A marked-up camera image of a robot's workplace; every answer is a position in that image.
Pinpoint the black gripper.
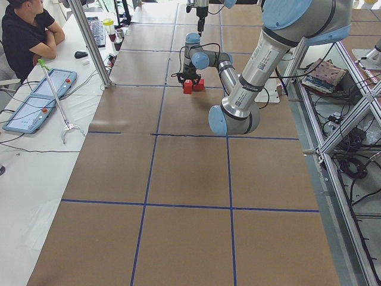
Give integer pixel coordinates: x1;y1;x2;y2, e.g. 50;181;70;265
198;17;205;36
183;67;201;91

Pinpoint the red block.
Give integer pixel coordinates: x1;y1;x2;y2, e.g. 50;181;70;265
193;79;205;92
183;80;193;95

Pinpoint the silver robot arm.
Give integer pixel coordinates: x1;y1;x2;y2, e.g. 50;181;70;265
186;0;237;36
179;1;352;136

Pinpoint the steel cup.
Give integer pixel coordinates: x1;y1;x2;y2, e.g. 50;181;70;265
115;29;124;39

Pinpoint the green lid cup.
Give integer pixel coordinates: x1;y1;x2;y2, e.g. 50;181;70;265
102;18;115;36

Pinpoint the black keyboard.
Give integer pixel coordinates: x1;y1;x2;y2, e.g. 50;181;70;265
86;17;106;48

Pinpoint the black computer mouse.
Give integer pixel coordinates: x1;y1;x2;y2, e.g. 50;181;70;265
74;51;88;59

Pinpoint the folded patterned cloth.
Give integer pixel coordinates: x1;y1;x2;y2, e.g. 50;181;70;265
301;58;346;94

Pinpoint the upper teach pendant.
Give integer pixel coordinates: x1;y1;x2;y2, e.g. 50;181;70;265
31;69;77;98

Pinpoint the teach pendant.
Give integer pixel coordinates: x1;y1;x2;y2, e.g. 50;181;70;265
3;95;55;134
31;69;77;98

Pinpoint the reacher grabber stick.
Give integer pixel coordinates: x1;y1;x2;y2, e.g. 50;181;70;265
38;59;86;145

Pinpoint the seated man black shirt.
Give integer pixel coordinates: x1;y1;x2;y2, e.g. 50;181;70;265
2;0;65;81

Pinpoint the lower teach pendant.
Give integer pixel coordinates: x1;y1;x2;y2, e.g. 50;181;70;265
3;95;55;134

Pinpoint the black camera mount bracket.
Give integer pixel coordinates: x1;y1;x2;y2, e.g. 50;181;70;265
176;72;186;86

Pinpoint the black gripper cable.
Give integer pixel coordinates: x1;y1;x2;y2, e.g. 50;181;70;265
178;42;222;75

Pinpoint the white pedestal column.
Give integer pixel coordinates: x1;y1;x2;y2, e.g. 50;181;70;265
255;78;280;103

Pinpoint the aluminium frame post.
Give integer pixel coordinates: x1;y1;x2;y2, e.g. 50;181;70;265
68;0;111;88

